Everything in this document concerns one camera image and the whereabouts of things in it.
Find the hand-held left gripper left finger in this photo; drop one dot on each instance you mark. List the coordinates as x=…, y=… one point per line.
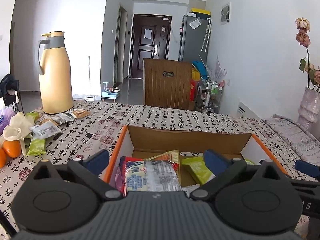
x=96, y=161

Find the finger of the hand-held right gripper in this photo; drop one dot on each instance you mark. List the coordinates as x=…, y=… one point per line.
x=307, y=167
x=302, y=183

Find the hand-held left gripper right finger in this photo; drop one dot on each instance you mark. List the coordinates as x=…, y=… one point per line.
x=216, y=160

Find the green snack packet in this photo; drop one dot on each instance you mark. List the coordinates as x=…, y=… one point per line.
x=197, y=171

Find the red cardboard box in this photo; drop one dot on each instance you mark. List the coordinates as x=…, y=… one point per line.
x=190, y=137

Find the orange gold snack packet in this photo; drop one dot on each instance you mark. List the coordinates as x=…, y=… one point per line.
x=167, y=158

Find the blue white noodle bag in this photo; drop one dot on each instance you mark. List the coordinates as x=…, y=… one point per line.
x=150, y=177

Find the grey folded blanket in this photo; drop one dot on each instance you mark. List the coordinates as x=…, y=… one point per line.
x=295, y=135

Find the tan cookie packet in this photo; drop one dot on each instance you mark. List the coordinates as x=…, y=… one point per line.
x=78, y=113

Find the small green packet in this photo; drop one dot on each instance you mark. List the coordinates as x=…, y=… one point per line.
x=37, y=147
x=32, y=116

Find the beige small packet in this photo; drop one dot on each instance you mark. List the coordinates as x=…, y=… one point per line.
x=47, y=122

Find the pink textured vase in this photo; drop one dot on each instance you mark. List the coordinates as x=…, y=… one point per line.
x=310, y=105

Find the pet water fountain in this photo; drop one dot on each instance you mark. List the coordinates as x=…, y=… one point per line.
x=110, y=93

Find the red gift box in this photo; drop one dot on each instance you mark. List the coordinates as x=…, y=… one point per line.
x=195, y=91

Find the cream plastic bag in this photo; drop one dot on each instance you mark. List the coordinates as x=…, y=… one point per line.
x=18, y=127

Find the yellow thermos jug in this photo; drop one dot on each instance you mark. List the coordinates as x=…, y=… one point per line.
x=56, y=80

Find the yellow blue bag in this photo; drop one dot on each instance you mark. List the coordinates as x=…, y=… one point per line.
x=199, y=71

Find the dried lavender bunch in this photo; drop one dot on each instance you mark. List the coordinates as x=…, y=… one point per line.
x=217, y=68

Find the purple tissue pack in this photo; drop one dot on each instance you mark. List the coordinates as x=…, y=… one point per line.
x=6, y=121

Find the black bag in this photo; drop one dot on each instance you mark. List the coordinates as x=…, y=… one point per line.
x=10, y=87

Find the grey refrigerator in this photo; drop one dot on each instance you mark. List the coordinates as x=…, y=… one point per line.
x=193, y=40

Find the dark brown door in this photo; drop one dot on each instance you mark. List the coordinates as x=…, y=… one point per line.
x=150, y=47

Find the white folded umbrella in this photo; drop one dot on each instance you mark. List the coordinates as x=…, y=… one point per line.
x=207, y=35

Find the dried roses bouquet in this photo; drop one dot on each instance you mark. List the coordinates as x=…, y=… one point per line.
x=306, y=40

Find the yellow box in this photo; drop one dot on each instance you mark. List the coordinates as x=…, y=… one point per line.
x=200, y=11

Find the white wall panel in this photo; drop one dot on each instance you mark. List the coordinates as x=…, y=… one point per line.
x=226, y=13

